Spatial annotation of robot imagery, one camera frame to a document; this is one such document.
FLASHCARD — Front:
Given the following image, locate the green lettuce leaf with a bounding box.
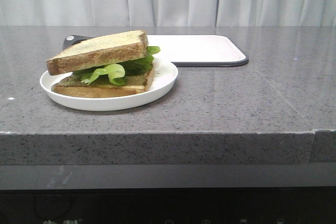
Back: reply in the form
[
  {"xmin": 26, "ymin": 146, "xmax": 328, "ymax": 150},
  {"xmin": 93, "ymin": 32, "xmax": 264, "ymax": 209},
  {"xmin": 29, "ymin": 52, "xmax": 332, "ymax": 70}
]
[{"xmin": 73, "ymin": 46, "xmax": 161, "ymax": 86}]

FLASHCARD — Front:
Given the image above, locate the bread slice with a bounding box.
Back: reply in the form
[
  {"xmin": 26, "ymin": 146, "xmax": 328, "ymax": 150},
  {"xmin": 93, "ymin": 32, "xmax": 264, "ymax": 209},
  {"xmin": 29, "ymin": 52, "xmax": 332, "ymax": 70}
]
[
  {"xmin": 51, "ymin": 68, "xmax": 154, "ymax": 98},
  {"xmin": 47, "ymin": 30, "xmax": 148, "ymax": 76}
]

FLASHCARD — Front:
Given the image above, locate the white round plate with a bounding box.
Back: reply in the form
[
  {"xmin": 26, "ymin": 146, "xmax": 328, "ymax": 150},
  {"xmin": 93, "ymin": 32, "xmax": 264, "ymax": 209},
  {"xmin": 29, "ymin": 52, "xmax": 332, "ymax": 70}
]
[{"xmin": 40, "ymin": 58, "xmax": 178, "ymax": 111}]

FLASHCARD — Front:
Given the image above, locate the white grey-rimmed cutting board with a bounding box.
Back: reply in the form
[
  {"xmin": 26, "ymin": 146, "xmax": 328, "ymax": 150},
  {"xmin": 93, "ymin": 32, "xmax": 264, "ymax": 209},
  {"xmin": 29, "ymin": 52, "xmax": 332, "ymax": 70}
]
[{"xmin": 62, "ymin": 34, "xmax": 249, "ymax": 68}]

